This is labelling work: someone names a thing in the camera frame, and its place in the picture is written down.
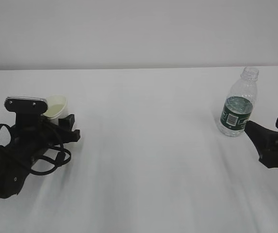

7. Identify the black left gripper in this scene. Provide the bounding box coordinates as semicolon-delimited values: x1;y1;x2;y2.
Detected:
7;114;81;165

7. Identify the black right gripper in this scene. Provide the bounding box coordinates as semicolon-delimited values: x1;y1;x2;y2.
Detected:
245;117;278;168

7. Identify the white paper cup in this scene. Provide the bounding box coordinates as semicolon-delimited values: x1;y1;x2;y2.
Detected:
42;95;68;125

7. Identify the clear water bottle green label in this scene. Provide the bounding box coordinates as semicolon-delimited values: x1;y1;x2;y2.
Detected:
218;67;259;137

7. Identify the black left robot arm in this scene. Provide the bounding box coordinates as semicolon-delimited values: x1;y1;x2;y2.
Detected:
0;114;81;199

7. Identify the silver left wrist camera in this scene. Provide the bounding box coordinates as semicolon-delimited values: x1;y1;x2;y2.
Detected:
4;96;48;128

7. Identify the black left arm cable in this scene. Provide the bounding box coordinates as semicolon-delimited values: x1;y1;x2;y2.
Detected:
0;121;72;176

